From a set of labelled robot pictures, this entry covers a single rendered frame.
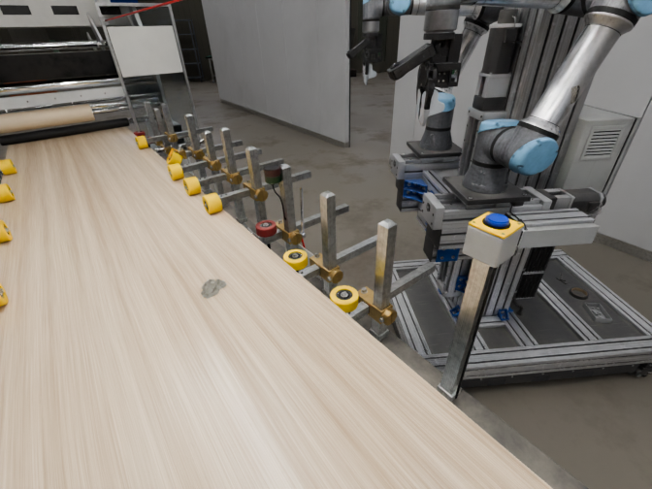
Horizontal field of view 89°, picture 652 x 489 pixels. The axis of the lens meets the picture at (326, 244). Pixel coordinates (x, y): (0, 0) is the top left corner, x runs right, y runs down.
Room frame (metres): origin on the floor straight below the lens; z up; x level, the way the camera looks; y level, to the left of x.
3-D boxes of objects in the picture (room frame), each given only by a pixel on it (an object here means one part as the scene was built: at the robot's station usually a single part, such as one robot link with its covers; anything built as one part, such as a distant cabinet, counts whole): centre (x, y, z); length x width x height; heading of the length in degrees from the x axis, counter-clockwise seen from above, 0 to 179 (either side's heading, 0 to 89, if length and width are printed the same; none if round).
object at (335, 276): (0.95, 0.00, 0.81); 0.14 x 0.06 x 0.05; 37
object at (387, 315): (0.75, -0.15, 0.81); 0.14 x 0.06 x 0.05; 37
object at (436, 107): (0.91, -0.29, 1.35); 0.06 x 0.03 x 0.09; 93
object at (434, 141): (1.61, -0.55, 1.09); 0.15 x 0.15 x 0.10
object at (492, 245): (0.53, -0.32, 1.18); 0.07 x 0.07 x 0.08; 37
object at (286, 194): (1.13, 0.14, 0.90); 0.04 x 0.04 x 0.48; 37
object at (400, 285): (0.82, -0.20, 0.80); 0.44 x 0.03 x 0.04; 127
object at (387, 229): (0.73, -0.16, 0.88); 0.04 x 0.04 x 0.48; 37
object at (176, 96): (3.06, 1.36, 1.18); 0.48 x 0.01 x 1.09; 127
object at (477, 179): (1.11, -0.58, 1.09); 0.15 x 0.15 x 0.10
